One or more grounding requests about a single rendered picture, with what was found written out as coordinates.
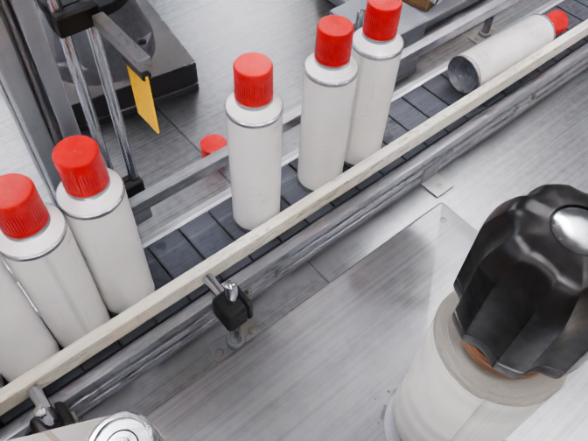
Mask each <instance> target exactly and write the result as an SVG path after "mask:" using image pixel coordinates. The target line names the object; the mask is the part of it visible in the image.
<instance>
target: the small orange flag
mask: <svg viewBox="0 0 588 441"><path fill-rule="evenodd" d="M122 61H123V62H124V63H125V64H126V65H127V68H128V72H129V78H130V82H131V86H132V90H133V94H134V97H135V101H136V108H137V112H138V114H139V115H140V116H141V117H142V118H143V119H144V120H145V121H146V122H147V123H148V124H149V125H150V126H151V127H152V128H153V129H154V130H155V131H156V132H157V133H159V128H158V120H157V116H156V111H155V107H154V103H153V99H152V94H151V86H150V82H149V79H150V78H151V73H150V72H149V71H148V70H146V71H144V72H142V73H141V72H139V71H138V70H137V69H136V68H135V67H134V66H133V65H132V64H131V63H130V62H129V61H128V60H127V59H126V58H125V57H124V56H122Z"/></svg>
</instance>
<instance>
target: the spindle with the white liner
mask: <svg viewBox="0 0 588 441"><path fill-rule="evenodd" d="M453 288H454V291H453V292H452V293H450V294H449V295H448V296H447V297H446V298H445V299H444V300H443V301H442V303H441V304H440V306H439V307H438V308H437V312H436V314H435V317H434V319H433V321H432V323H431V325H430V327H429V329H428V330H427V332H426V334H425V335H424V337H423V341H422V343H421V346H420V347H419V349H418V351H417V352H416V355H415V357H414V359H413V361H412V362H411V365H410V368H409V371H408V373H407V374H406V375H405V377H404V379H403V381H402V383H401V384H400V386H399V387H398V389H397V391H396V392H395V394H394V395H393V397H392V398H391V400H390V402H389V404H388V407H387V410H386V414H385V419H384V430H385V435H386V439H387V441H503V440H505V439H506V438H508V437H509V436H510V435H511V434H512V433H513V432H514V431H515V430H516V429H517V428H518V427H519V426H520V425H521V424H522V423H524V422H525V421H526V420H527V419H529V418H530V417H531V416H532V415H533V414H535V413H536V411H537V410H538V409H539V408H540V407H541V406H542V405H543V404H544V403H545V402H547V401H548V400H549V399H550V398H551V397H552V396H554V395H555V394H556V393H557V392H558V391H559V390H560V389H561V387H562V386H563V385H564V383H565V381H566V379H567V376H568V375H569V374H571V373H572V372H574V371H576V370H577V369H578V368H580V367H581V366H582V365H583V364H584V363H585V362H586V361H587V360H588V193H585V192H581V191H579V190H578V189H576V188H575V187H573V186H571V185H565V184H549V185H541V186H539V187H537V188H536V189H534V190H533V191H531V192H530V193H529V194H528V195H523V196H517V197H514V198H512V199H509V200H507V201H505V202H503V203H502V204H500V205H499V206H497V207H496V208H495V209H494V210H493V211H492V212H491V213H490V214H489V215H488V217H487V218H486V220H485V222H484V223H483V225H482V226H481V228H480V230H479V232H478V234H477V236H476V238H475V240H474V242H473V244H472V246H471V248H470V250H469V252H468V254H467V257H466V259H465V261H464V263H463V265H462V267H461V269H460V271H459V273H458V275H457V277H456V279H455V281H454V284H453Z"/></svg>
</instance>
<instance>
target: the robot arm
mask: <svg viewBox="0 0 588 441"><path fill-rule="evenodd" d="M36 1H37V4H38V14H39V17H40V19H41V22H42V25H43V27H44V30H45V34H46V36H47V39H48V42H49V45H50V47H51V49H52V54H53V57H54V59H55V62H56V64H57V67H58V69H59V74H60V77H61V79H62V80H63V81H66V82H69V83H73V84H74V82H73V79H72V76H71V74H70V71H69V68H68V65H67V61H66V58H65V55H64V53H63V50H62V47H61V44H60V40H59V37H58V34H57V33H56V32H55V31H54V30H53V29H52V28H51V27H50V26H49V24H48V22H47V19H46V14H45V12H44V10H43V7H44V6H45V5H47V3H46V0H36ZM95 1H96V2H97V3H98V4H99V7H100V11H101V12H104V13H105V14H106V15H107V16H108V17H109V18H110V19H111V20H112V21H113V22H114V23H115V24H116V25H118V26H119V27H120V28H121V29H122V30H123V31H124V32H125V33H126V34H127V35H128V36H129V37H130V38H131V39H132V40H133V41H134V42H135V43H136V44H137V45H139V46H140V47H141V48H142V49H143V50H144V51H145V52H146V53H147V54H148V55H149V56H150V59H151V58H152V56H153V54H154V52H155V39H154V34H153V30H152V27H151V23H150V21H149V20H148V18H147V17H146V16H145V14H144V12H143V10H142V8H141V6H140V5H139V3H138V1H137V0H95ZM72 37H73V42H74V45H75V48H76V51H77V53H78V57H79V60H80V64H81V67H82V71H83V73H84V76H85V79H86V82H87V85H88V86H99V85H101V84H102V83H101V80H100V76H99V74H98V70H97V67H96V64H95V58H94V55H93V52H92V49H91V45H90V43H89V40H88V35H87V31H86V30H85V31H81V32H79V33H76V34H74V35H72ZM101 39H102V43H103V46H104V49H105V53H106V56H107V60H108V65H109V69H110V72H111V76H112V79H113V82H118V81H122V80H125V79H127V78H129V77H130V76H129V72H128V68H127V65H126V64H125V63H124V62H123V60H122V56H123V55H122V54H121V53H120V52H119V51H118V50H117V49H116V48H115V47H114V46H113V45H112V44H111V43H110V42H109V41H108V40H107V39H106V38H105V37H104V36H103V35H102V34H101Z"/></svg>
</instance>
